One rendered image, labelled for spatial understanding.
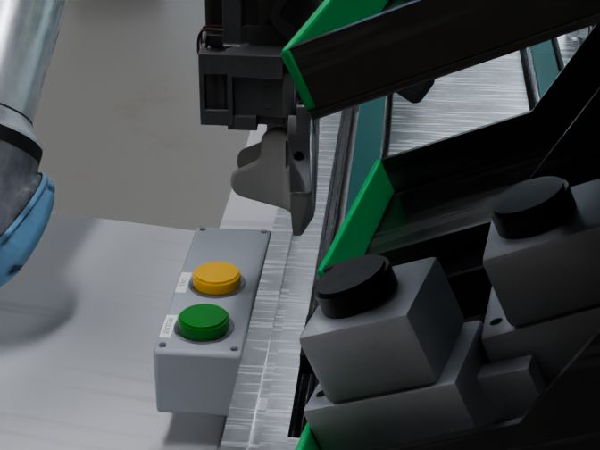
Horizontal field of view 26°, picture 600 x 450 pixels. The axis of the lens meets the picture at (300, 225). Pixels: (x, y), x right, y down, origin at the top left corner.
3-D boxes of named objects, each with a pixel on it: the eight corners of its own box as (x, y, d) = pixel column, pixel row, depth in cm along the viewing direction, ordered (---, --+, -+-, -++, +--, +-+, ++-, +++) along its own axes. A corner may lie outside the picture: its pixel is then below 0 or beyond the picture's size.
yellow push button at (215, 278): (189, 304, 108) (188, 282, 107) (197, 279, 111) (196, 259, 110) (237, 305, 107) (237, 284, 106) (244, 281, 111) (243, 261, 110)
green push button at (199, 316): (174, 349, 101) (173, 327, 101) (183, 322, 105) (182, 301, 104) (225, 351, 101) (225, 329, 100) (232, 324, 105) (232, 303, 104)
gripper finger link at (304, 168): (290, 172, 95) (290, 60, 91) (315, 173, 94) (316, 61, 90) (284, 201, 90) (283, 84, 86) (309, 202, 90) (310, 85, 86)
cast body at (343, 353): (331, 476, 49) (254, 321, 47) (365, 409, 53) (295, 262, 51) (539, 442, 45) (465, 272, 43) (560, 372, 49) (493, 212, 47)
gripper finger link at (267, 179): (235, 229, 97) (232, 115, 93) (314, 233, 96) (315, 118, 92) (229, 249, 94) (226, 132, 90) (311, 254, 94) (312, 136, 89)
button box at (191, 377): (155, 413, 103) (151, 347, 100) (198, 282, 121) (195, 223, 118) (243, 419, 102) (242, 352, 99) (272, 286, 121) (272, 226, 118)
